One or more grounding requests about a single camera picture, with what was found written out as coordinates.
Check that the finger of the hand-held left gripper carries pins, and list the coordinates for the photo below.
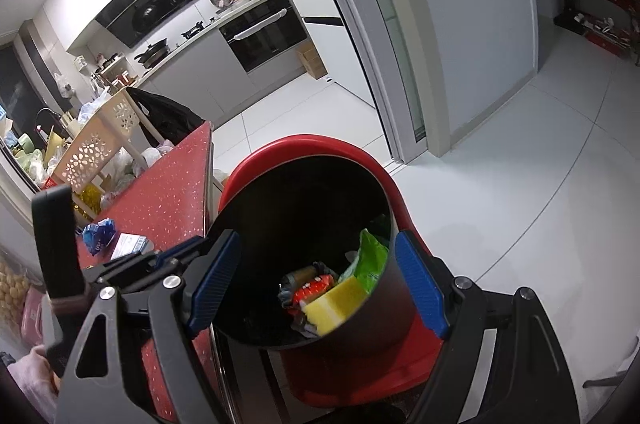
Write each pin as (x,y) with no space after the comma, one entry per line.
(135,266)

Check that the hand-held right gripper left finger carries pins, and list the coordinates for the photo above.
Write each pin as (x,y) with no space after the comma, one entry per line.
(212,284)

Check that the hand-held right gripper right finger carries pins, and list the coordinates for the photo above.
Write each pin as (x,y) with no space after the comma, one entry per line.
(420,284)

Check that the green plastic bag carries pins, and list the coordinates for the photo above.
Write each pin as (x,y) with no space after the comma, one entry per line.
(372,259)

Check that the yellow sponge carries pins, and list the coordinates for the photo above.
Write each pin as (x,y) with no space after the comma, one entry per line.
(335,304)

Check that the black round bin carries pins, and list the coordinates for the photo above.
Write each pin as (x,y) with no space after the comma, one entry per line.
(280,214)

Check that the red snack wrapper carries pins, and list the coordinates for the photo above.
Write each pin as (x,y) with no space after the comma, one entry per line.
(312,291)

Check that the person's left forearm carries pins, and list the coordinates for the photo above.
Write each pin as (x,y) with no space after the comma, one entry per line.
(35,379)

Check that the small white blue box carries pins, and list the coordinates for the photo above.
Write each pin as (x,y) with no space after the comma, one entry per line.
(127,246)

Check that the blue crumpled wrapper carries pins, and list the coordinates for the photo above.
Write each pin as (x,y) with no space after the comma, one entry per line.
(97,234)

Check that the yellow oil bottle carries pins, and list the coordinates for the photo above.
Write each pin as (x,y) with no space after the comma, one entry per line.
(89,201)

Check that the wooden chair with flower cutouts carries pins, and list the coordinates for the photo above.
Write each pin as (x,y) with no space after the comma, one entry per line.
(82,162)

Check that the translucent plastic bag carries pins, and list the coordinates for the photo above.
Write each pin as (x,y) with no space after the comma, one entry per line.
(127,167)

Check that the black kitchen faucet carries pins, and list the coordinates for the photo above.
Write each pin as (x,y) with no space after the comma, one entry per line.
(47,114)

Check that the clear plastic bag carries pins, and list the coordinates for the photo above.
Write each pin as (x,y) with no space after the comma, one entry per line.
(95,107)

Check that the black plastic bag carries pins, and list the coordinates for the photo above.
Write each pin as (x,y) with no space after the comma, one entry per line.
(165,114)

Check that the white hanging plastic bag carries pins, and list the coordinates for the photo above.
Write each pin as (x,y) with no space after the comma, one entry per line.
(63,85)

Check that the red plastic chair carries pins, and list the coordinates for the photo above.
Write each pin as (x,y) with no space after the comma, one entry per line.
(320,144)

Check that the black wok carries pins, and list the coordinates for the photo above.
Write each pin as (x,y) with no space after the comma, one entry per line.
(150,52)

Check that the cardboard box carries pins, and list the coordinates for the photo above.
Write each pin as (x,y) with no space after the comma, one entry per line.
(311,62)

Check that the gas stove burner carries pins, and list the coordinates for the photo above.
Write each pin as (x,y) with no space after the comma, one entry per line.
(192,30)

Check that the black built-in oven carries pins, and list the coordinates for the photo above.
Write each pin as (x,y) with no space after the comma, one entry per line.
(265,37)

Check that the black range hood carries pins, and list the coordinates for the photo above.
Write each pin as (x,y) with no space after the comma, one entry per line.
(150,4)

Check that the sliding glass door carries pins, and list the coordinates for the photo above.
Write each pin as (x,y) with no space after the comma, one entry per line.
(380,29)

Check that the white refrigerator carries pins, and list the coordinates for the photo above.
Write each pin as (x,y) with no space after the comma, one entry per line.
(327,32)

